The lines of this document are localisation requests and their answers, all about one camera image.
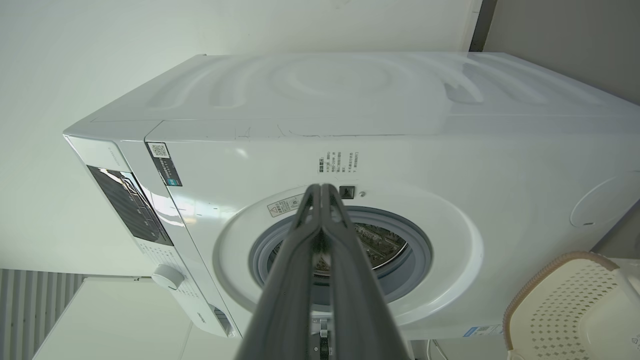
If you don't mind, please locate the black glossy control panel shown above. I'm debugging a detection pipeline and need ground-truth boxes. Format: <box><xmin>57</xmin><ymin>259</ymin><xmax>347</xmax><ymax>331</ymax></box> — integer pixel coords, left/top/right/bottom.
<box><xmin>87</xmin><ymin>165</ymin><xmax>174</xmax><ymax>247</ymax></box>

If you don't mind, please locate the dark QR code sticker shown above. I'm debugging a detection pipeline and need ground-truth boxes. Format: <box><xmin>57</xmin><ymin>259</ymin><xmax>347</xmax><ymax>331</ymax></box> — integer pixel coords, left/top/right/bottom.
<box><xmin>146</xmin><ymin>142</ymin><xmax>183</xmax><ymax>187</ymax></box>

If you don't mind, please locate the grey rubber door gasket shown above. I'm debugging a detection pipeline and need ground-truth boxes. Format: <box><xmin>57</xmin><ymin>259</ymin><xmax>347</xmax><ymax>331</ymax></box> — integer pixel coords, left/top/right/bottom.
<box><xmin>248</xmin><ymin>205</ymin><xmax>434</xmax><ymax>306</ymax></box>

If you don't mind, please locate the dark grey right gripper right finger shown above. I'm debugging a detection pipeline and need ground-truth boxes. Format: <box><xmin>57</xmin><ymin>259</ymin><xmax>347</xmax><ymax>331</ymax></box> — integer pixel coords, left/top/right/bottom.
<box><xmin>322</xmin><ymin>183</ymin><xmax>414</xmax><ymax>360</ymax></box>

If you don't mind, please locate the white front-load washing machine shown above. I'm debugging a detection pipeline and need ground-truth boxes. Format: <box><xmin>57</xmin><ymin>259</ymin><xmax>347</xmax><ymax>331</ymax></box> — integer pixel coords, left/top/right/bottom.
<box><xmin>63</xmin><ymin>51</ymin><xmax>640</xmax><ymax>342</ymax></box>

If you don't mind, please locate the blue white energy label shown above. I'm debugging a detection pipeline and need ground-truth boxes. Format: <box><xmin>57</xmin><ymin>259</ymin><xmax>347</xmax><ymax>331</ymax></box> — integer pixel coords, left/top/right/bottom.
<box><xmin>462</xmin><ymin>324</ymin><xmax>504</xmax><ymax>338</ymax></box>

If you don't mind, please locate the white hose cable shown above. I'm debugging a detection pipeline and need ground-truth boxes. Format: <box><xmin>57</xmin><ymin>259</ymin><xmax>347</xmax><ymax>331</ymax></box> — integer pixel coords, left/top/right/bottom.
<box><xmin>425</xmin><ymin>339</ymin><xmax>451</xmax><ymax>360</ymax></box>

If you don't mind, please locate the white round control knob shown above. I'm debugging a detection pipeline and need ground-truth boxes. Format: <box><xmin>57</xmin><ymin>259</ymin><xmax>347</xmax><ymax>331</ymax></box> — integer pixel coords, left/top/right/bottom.
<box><xmin>151</xmin><ymin>264</ymin><xmax>185</xmax><ymax>291</ymax></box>

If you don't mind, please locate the cream perforated laundry basket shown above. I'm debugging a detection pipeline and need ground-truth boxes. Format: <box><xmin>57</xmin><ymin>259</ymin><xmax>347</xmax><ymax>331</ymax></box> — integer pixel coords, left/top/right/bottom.
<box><xmin>502</xmin><ymin>251</ymin><xmax>640</xmax><ymax>360</ymax></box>

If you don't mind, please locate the round white filter cover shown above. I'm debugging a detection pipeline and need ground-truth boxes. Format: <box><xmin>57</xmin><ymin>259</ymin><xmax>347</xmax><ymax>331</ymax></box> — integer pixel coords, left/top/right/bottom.
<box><xmin>569</xmin><ymin>171</ymin><xmax>640</xmax><ymax>229</ymax></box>

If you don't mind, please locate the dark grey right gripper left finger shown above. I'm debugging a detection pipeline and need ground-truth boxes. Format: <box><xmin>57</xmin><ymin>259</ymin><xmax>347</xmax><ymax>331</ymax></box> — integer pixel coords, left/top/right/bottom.
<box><xmin>235</xmin><ymin>183</ymin><xmax>322</xmax><ymax>360</ymax></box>

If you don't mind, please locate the white cabinet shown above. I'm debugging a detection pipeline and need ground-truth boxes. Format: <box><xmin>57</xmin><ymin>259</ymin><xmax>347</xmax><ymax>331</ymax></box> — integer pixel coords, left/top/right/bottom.
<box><xmin>32</xmin><ymin>277</ymin><xmax>242</xmax><ymax>360</ymax></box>

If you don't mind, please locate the grey slatted panel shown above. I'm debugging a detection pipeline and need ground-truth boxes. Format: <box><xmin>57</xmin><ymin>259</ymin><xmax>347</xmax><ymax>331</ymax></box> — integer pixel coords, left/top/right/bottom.
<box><xmin>0</xmin><ymin>268</ymin><xmax>87</xmax><ymax>360</ymax></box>

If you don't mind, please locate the triangle warning sticker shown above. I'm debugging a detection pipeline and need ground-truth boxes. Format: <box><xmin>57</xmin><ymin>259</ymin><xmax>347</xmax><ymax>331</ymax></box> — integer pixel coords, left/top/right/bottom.
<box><xmin>266</xmin><ymin>195</ymin><xmax>304</xmax><ymax>219</ymax></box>

